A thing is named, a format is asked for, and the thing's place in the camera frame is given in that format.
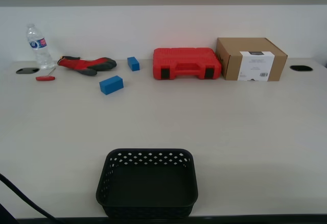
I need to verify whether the large blue foam block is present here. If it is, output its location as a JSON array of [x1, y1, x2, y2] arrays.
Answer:
[[99, 75, 125, 96]]

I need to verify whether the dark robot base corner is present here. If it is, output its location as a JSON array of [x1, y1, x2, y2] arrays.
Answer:
[[0, 203, 16, 224]]

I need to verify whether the small blue foam block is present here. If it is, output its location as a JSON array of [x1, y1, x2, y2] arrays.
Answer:
[[127, 56, 141, 72]]

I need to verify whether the black plastic mesh basket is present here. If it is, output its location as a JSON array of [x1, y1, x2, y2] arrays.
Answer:
[[96, 148, 199, 219]]

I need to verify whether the red plastic tool case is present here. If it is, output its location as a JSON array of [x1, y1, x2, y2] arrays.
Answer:
[[152, 47, 222, 80]]

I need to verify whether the red and grey work glove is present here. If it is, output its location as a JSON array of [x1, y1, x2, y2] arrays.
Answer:
[[57, 55, 118, 77]]

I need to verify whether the brown cardboard box white label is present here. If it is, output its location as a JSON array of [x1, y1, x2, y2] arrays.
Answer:
[[215, 37, 289, 82]]

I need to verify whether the clear plastic water bottle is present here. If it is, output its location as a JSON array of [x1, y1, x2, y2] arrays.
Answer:
[[26, 23, 55, 70]]

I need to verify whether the red handled hex key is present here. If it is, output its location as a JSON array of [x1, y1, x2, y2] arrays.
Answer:
[[35, 67, 56, 82]]

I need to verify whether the black table cable grommet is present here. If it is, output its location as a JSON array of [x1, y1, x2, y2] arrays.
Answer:
[[289, 64, 314, 72], [15, 67, 40, 75]]

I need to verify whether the thick black cable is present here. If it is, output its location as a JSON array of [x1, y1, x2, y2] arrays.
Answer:
[[0, 172, 61, 224]]

